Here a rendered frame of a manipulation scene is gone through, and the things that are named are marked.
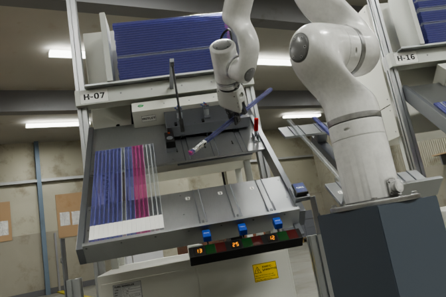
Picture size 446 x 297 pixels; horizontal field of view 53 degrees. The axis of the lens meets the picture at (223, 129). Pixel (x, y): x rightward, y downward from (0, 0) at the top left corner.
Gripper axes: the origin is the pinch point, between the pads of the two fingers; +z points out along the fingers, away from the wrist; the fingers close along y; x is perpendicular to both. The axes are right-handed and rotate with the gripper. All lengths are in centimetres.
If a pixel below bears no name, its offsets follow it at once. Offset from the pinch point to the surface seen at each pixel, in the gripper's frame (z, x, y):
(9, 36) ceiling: 132, -109, 423
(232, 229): 7.6, 36.2, -23.3
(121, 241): 0, 60, -1
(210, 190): 8.8, 26.6, -7.2
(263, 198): 9.7, 20.1, -24.3
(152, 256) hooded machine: 563, -113, 344
